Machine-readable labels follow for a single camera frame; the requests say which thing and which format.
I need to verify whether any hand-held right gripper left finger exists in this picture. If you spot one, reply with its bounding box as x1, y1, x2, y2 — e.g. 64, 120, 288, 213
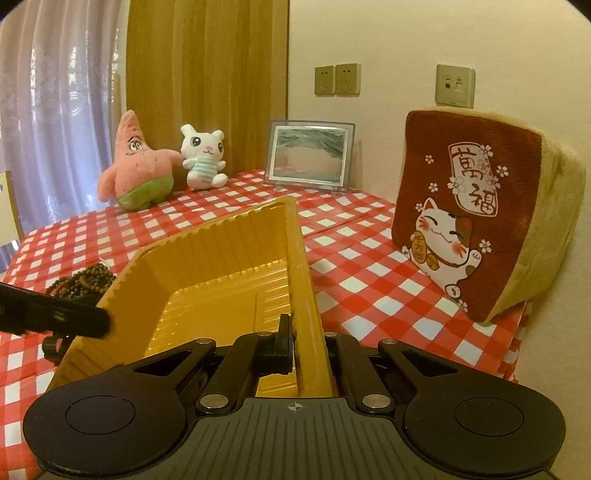
115, 313, 296, 414

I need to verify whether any brown cat print cushion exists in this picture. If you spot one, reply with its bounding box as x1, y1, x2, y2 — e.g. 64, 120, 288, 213
392, 108, 587, 324

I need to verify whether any silver picture frame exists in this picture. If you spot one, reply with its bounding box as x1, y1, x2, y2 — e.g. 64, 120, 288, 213
264, 120, 356, 193

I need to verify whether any brown curtain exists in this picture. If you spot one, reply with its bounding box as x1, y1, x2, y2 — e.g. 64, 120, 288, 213
126, 0, 291, 178

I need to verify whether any beige wall data socket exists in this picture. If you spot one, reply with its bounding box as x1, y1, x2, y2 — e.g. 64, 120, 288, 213
435, 64, 475, 108

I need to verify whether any pale wooden chair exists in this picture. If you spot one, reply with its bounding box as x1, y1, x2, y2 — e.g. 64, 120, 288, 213
0, 170, 25, 243

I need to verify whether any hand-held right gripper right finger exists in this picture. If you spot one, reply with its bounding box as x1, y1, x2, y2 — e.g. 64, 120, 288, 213
323, 330, 467, 414

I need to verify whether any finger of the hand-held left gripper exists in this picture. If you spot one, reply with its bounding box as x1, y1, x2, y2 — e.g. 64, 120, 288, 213
0, 281, 112, 340

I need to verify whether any brown bead bracelet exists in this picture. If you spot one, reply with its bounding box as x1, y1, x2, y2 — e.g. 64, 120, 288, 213
45, 261, 116, 308

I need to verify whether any red white checkered tablecloth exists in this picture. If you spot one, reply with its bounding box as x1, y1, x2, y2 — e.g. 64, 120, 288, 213
0, 168, 527, 467

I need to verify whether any yellow plastic tray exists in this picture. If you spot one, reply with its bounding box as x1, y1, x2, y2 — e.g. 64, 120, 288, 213
46, 196, 340, 400

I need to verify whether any pink starfish plush toy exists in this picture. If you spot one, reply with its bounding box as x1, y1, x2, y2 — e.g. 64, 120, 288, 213
96, 110, 184, 212

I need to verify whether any white rabbit plush toy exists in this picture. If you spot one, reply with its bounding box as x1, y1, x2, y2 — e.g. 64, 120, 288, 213
179, 124, 229, 191

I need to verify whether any sheer white curtain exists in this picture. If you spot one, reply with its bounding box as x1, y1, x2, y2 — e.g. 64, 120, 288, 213
0, 4, 127, 273

